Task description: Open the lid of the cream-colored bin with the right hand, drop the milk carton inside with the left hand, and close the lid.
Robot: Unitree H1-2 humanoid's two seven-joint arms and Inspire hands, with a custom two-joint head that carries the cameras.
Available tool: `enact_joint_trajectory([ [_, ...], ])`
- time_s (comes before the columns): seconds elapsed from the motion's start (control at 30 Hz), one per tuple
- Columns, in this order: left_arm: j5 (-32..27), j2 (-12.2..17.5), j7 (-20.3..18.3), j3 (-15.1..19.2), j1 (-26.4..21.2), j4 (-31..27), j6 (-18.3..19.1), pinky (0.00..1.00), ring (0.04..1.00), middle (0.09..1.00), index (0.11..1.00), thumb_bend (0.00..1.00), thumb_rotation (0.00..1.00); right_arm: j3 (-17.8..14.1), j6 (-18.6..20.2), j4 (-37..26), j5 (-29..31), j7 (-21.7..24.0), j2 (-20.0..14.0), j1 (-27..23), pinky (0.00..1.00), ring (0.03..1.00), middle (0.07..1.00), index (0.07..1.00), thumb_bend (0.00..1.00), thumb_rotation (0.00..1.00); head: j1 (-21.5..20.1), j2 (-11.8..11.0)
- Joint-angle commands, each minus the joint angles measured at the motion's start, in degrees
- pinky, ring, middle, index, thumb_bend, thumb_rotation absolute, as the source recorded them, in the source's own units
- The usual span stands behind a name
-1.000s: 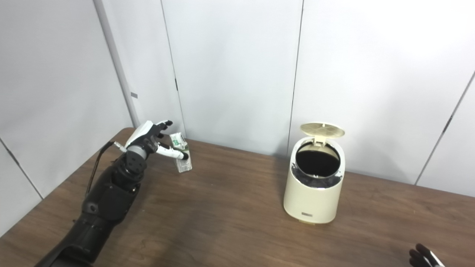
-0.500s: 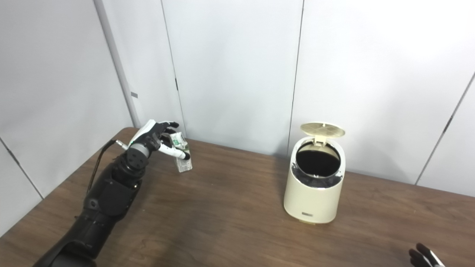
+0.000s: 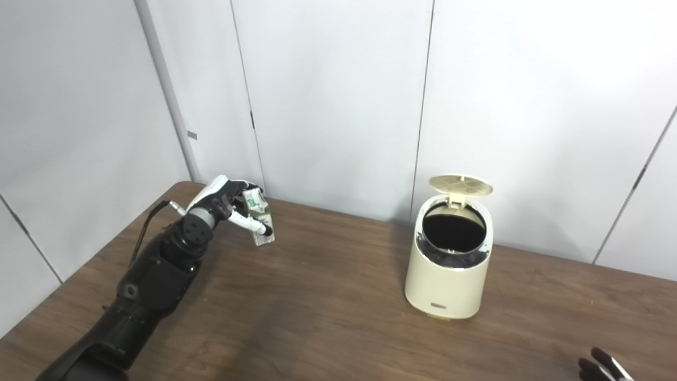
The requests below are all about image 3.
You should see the cream-colored bin body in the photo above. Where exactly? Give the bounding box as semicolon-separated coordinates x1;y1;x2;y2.
405;194;494;320

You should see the green white milk carton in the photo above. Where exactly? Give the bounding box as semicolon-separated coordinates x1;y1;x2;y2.
242;186;276;247

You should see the cream round bin lid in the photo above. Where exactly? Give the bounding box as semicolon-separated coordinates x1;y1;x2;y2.
428;175;493;204

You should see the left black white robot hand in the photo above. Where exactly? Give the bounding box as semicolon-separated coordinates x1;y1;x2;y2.
188;175;274;237

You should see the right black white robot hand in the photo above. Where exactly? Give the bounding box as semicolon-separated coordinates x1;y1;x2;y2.
578;347;635;381

